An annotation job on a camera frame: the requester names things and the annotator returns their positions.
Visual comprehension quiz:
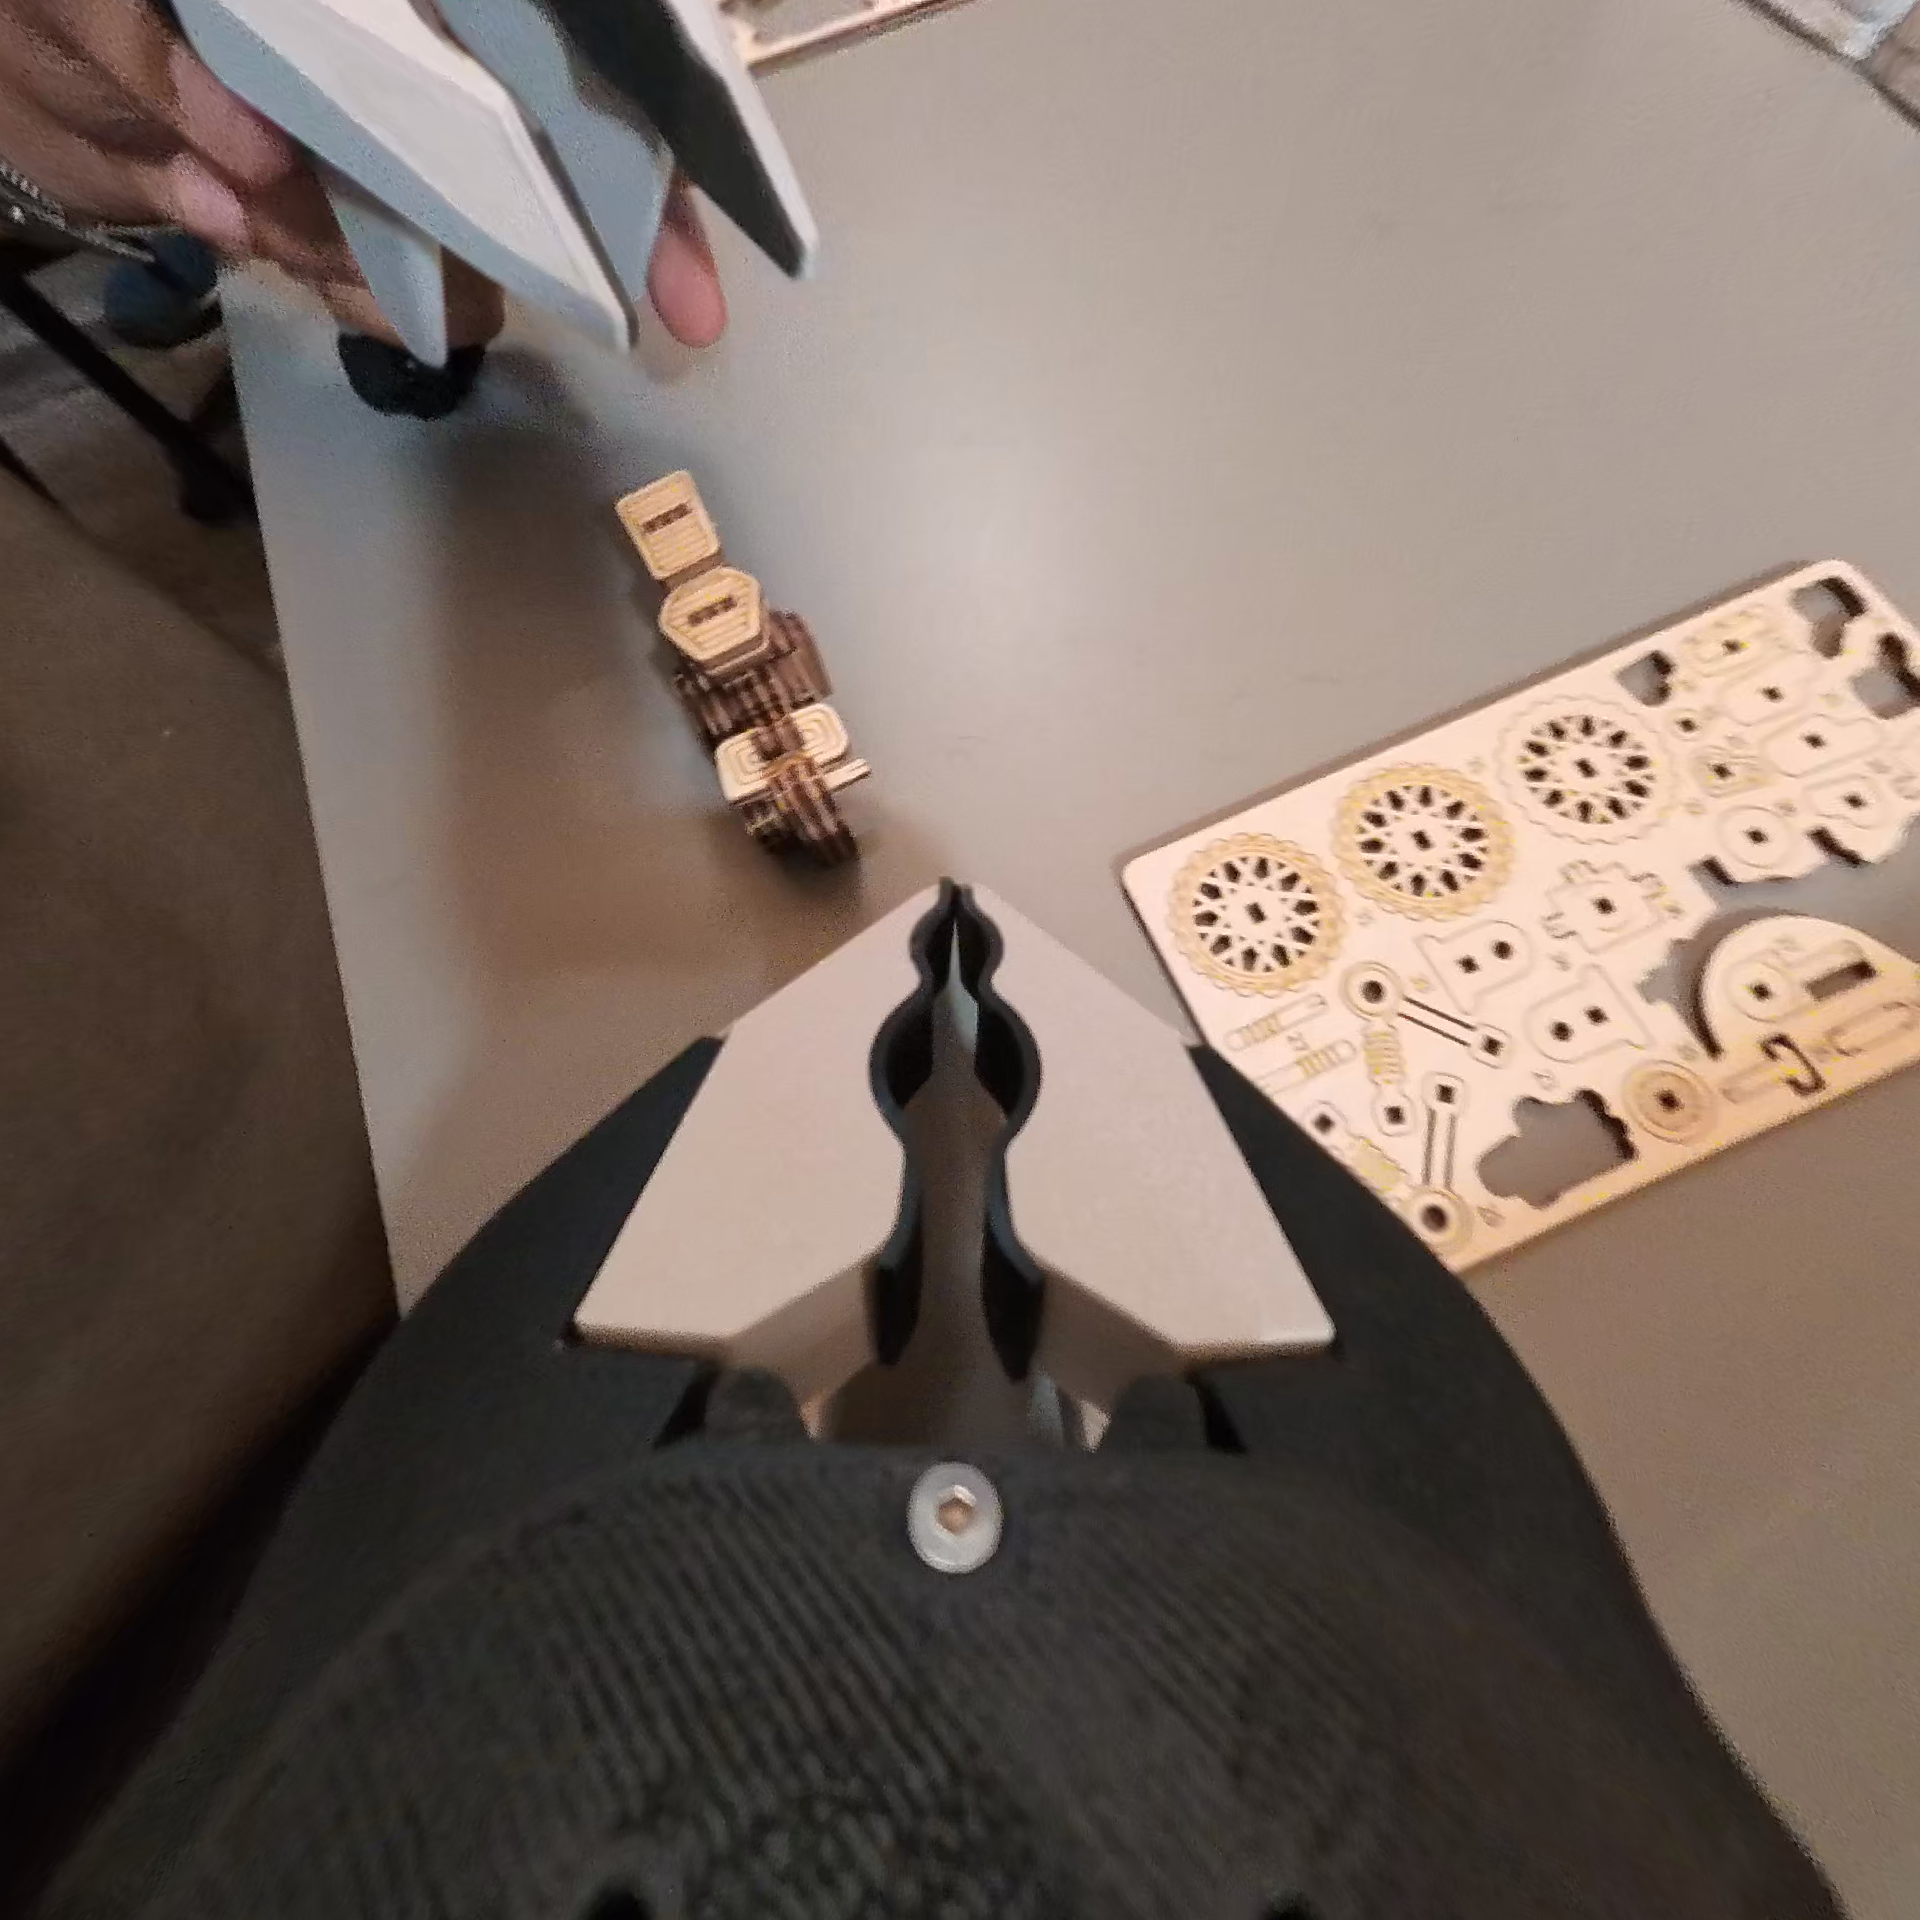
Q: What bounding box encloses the slotted wooden puzzle sheet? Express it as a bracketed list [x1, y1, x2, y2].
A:
[719, 0, 961, 70]

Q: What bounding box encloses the wooden model assembly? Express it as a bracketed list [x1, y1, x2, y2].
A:
[615, 468, 876, 868]

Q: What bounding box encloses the person's brown shirt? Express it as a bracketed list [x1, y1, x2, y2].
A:
[0, 480, 404, 1817]

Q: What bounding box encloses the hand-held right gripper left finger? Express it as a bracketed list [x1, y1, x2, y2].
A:
[569, 882, 957, 1403]

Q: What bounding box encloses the wooden puzzle sheet with wheels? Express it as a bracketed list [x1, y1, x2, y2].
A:
[1122, 560, 1920, 1274]

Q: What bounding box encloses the person's left hand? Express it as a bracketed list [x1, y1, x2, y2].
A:
[0, 0, 732, 360]

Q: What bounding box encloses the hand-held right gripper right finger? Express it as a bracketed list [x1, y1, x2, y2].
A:
[960, 882, 1338, 1433]

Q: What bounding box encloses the grey desk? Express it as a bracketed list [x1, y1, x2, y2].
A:
[217, 0, 1920, 1920]

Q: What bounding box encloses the silver bracelet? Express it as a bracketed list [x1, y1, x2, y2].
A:
[0, 152, 159, 270]

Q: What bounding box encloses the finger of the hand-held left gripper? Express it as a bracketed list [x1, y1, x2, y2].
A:
[172, 0, 671, 356]
[545, 0, 823, 282]

